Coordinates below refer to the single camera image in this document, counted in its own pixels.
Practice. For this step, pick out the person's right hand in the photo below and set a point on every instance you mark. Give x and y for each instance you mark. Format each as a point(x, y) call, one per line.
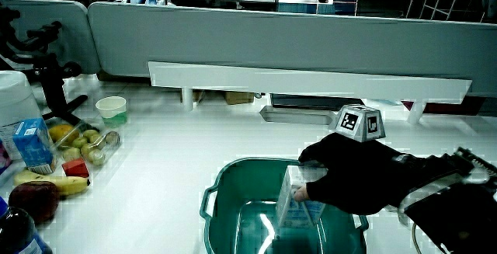
point(361, 176)

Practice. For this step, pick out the dark bottle with blue cap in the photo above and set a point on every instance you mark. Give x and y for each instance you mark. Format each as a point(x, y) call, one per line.
point(15, 232)

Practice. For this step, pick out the dark red apple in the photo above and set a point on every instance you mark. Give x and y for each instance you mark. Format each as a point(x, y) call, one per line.
point(35, 201)

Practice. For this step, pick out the short grey partition panel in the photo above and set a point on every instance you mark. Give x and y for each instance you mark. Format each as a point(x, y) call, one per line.
point(74, 25)

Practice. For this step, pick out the large white plastic container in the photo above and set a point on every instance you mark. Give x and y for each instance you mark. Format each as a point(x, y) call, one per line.
point(15, 98)

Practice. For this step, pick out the long grey partition panel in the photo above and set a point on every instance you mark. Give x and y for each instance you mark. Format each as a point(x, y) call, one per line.
point(272, 36)

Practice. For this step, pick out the silver metal tray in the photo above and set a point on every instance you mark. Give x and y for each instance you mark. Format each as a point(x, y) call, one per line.
point(295, 116)

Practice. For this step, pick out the white green paper cup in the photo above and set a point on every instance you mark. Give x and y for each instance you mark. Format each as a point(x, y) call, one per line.
point(112, 110)

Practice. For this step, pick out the cluster of small green fruits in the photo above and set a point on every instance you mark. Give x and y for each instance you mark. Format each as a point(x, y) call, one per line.
point(91, 151)

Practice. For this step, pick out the brown cardboard box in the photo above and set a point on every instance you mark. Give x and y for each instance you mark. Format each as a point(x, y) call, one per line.
point(238, 97)

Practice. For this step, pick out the green plastic basin plate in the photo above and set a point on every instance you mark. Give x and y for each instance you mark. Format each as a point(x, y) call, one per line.
point(229, 192)

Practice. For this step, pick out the yellow mango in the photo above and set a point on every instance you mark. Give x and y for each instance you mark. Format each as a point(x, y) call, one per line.
point(60, 131)

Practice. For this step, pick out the blue drink carton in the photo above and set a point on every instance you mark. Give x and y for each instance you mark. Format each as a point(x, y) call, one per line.
point(33, 145)

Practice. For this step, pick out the flat black device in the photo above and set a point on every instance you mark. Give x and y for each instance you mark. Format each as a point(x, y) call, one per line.
point(310, 101)

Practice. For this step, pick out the red cube block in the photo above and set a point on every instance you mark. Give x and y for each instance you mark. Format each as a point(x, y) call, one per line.
point(75, 168)

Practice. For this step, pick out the white blue milk carton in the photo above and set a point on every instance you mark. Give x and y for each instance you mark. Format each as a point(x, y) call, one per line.
point(295, 213)

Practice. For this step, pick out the yellow banana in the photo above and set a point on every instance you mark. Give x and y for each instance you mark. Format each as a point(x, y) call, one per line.
point(66, 185)

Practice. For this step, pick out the white desk shelf riser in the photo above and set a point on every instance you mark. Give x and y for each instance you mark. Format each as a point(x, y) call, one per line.
point(295, 81)

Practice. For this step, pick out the black camera tripod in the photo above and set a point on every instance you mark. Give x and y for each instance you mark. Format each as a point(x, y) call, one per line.
point(52, 87)

